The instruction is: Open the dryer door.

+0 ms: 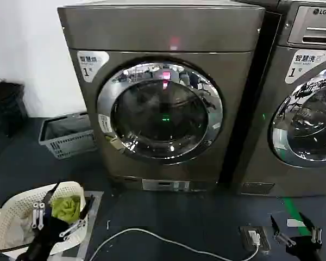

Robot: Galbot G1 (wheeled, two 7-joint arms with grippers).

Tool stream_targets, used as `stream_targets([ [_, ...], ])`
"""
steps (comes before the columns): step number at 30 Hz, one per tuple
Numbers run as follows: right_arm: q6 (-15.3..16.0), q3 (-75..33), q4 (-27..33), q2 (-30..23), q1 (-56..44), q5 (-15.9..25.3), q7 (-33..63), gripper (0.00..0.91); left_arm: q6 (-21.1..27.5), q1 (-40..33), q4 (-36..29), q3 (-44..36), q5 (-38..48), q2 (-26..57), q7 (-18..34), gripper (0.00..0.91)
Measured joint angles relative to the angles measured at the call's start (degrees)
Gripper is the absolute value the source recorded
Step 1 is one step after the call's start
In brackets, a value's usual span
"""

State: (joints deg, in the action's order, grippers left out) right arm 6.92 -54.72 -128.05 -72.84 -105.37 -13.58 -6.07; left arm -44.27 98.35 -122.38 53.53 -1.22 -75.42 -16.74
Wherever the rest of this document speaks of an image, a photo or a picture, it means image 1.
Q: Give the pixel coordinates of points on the grey dryer with number sticker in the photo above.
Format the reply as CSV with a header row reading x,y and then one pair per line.
x,y
163,30

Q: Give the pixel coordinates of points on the grey floor mat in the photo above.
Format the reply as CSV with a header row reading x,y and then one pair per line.
x,y
82,248

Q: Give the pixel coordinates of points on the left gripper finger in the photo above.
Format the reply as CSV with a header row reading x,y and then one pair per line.
x,y
74,227
38,214

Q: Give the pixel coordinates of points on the white lattice laundry basket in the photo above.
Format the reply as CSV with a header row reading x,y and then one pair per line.
x,y
19,202

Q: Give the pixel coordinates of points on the pale grey cloth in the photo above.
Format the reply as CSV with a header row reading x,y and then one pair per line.
x,y
24,228

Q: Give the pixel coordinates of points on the black floor socket box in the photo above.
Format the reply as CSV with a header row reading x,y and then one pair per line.
x,y
263,236

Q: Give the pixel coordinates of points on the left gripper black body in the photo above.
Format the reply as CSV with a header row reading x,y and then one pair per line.
x,y
47,233

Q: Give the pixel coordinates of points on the round glass dryer door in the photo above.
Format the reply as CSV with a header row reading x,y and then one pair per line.
x,y
160,111

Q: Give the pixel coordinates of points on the white plug adapter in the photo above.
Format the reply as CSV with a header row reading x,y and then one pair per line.
x,y
253,236

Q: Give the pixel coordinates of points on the grey dryer with drawer panel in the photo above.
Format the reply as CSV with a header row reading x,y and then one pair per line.
x,y
263,108

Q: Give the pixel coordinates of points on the green cloth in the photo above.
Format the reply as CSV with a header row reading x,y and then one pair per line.
x,y
65,208

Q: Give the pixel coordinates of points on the black plastic crate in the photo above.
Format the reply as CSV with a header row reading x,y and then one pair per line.
x,y
5,108

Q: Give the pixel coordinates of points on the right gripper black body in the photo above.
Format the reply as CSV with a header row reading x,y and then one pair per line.
x,y
304,248

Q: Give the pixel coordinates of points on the green floor tape strip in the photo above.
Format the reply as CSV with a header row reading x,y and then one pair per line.
x,y
290,209

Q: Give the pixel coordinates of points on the white floor label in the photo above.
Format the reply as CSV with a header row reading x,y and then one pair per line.
x,y
293,223

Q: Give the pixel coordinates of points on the grey plastic crate basket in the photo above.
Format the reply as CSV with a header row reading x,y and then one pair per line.
x,y
70,145

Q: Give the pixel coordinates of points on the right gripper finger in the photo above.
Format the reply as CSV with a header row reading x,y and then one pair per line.
x,y
284,239
315,233

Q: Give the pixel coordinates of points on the round chrome-rimmed glass door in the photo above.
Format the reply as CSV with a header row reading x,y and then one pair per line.
x,y
309,122

